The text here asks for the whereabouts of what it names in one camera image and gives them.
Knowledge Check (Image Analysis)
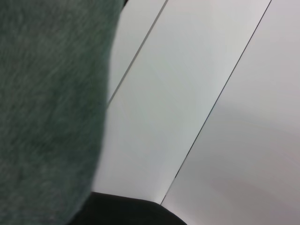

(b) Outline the grey and yellow towel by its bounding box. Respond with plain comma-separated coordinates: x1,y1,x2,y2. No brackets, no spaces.
0,0,128,225

